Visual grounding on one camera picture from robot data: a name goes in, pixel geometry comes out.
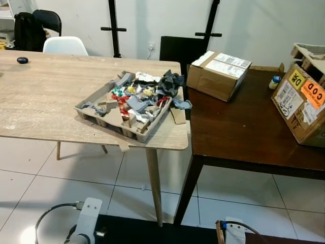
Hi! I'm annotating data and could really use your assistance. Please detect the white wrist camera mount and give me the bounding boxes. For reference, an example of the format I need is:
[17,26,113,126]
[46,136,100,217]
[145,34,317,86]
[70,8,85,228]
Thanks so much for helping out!
[75,197,104,239]
[223,217,247,244]

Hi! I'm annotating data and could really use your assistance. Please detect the white shelf unit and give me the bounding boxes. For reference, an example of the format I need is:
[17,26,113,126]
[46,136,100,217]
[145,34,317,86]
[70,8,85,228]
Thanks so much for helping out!
[0,0,36,49]

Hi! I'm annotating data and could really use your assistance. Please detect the red snack wrapper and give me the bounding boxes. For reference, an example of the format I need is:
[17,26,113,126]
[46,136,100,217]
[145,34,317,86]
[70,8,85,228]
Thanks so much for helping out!
[117,94,132,120]

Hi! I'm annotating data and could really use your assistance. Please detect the black stand pole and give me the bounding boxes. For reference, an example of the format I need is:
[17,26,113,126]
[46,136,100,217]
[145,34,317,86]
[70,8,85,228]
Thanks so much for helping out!
[101,0,127,58]
[195,0,222,39]

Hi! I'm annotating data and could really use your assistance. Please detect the grey pulp tray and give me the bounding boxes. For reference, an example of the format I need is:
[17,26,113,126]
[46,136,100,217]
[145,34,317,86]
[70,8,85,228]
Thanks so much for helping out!
[75,71,174,143]

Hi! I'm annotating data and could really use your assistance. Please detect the black floor mat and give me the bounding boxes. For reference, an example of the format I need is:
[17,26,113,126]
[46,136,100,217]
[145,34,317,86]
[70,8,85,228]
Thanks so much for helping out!
[94,213,325,244]

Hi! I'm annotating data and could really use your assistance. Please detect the grey pulp box insert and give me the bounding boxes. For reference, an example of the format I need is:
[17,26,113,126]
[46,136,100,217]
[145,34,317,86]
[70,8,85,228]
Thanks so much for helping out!
[292,44,325,69]

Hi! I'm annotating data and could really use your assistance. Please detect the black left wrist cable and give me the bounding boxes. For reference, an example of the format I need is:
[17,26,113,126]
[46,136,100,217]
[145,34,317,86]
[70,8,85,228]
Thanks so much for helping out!
[35,203,84,244]

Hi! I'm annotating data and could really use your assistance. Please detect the large open cardboard box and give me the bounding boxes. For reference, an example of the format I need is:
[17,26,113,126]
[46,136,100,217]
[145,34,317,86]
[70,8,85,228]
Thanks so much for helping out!
[271,43,325,148]

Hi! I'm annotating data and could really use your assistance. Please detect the black panel board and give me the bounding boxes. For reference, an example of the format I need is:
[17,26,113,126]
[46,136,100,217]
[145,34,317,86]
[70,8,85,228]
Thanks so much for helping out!
[159,36,210,69]

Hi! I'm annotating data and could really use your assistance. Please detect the dark grey crumpled paper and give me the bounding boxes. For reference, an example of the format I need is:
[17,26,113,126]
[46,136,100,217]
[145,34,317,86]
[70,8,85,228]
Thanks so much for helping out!
[157,70,186,98]

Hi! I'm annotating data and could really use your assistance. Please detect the flat cardboard scrap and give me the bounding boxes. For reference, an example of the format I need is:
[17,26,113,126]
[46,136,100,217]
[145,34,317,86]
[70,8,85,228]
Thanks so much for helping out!
[170,107,187,126]
[118,140,131,153]

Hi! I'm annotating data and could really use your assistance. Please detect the light wooden table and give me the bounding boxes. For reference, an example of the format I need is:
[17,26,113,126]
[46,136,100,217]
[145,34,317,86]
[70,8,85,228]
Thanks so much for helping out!
[0,50,190,227]

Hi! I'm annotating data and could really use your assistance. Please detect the black office chair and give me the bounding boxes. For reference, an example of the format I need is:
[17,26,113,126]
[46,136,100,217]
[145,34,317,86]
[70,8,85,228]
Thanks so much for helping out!
[32,9,62,37]

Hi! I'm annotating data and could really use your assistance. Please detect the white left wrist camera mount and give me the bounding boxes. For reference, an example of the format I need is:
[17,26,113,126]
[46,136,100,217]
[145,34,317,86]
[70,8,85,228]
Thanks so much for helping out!
[75,197,104,239]

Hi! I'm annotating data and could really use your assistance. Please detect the white plastic chair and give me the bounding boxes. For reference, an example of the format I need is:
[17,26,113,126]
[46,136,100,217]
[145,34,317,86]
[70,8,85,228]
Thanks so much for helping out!
[43,36,89,56]

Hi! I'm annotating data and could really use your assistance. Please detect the small blue-capped bottle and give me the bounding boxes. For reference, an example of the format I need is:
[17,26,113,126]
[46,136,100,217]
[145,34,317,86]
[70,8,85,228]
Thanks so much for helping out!
[269,75,281,90]

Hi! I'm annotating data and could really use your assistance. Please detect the dark brown wooden table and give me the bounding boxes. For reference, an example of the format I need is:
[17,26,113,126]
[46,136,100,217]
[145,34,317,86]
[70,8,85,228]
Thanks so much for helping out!
[174,65,325,226]

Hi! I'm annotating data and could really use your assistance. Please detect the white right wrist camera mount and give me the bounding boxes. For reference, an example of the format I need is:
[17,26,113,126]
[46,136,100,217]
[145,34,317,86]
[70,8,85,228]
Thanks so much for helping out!
[223,217,247,244]

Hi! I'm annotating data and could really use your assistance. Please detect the black backpack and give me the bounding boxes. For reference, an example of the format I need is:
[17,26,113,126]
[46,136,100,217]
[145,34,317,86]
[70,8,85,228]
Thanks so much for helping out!
[13,12,47,52]

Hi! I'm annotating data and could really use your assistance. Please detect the white crumpled paper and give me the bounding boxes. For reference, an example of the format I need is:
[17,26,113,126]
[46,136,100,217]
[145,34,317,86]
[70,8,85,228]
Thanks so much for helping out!
[134,72,160,84]

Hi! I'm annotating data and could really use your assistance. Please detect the closed labelled cardboard box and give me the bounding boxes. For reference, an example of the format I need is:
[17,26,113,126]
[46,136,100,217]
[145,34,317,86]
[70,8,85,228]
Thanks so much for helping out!
[186,50,252,102]

